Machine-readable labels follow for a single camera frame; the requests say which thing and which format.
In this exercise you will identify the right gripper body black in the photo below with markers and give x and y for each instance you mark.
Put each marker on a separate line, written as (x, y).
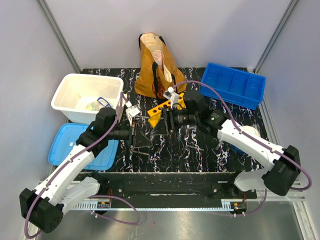
(177, 117)

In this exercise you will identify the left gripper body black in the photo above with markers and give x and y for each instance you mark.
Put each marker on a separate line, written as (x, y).
(121, 132)

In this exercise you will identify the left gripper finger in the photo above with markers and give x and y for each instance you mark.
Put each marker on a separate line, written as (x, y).
(141, 144)
(139, 135)

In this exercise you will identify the yellow test tube rack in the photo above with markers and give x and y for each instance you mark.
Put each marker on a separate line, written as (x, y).
(156, 112)

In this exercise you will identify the blue safety glasses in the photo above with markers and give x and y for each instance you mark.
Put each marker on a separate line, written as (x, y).
(103, 103)

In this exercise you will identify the packaged gloves clear bag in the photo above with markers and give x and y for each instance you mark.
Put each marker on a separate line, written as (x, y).
(93, 106)

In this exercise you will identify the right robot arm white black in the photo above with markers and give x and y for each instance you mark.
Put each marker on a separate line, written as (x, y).
(280, 165)

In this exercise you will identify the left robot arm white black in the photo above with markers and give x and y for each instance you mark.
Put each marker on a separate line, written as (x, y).
(45, 205)

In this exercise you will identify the bent glass tube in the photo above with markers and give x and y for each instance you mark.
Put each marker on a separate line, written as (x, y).
(142, 154)

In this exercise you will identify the brown paper bag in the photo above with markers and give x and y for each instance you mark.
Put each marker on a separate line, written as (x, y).
(158, 70)

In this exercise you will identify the light blue tub lid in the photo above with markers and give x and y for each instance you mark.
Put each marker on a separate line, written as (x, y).
(65, 140)

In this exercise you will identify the white plastic tub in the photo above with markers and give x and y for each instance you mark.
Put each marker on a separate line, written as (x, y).
(77, 90)

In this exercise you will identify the blue compartment bin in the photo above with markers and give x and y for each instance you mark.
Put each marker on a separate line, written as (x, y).
(235, 86)

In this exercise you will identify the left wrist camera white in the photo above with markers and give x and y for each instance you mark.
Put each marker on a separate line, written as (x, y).
(131, 112)

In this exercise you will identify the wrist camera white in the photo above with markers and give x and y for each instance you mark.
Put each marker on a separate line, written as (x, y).
(131, 112)
(173, 98)

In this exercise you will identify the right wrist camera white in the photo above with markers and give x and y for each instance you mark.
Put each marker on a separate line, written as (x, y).
(173, 98)

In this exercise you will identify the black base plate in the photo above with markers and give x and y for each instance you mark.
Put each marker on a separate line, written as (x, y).
(205, 184)

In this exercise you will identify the aluminium rail frame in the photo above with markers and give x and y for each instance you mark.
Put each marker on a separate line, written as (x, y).
(186, 217)

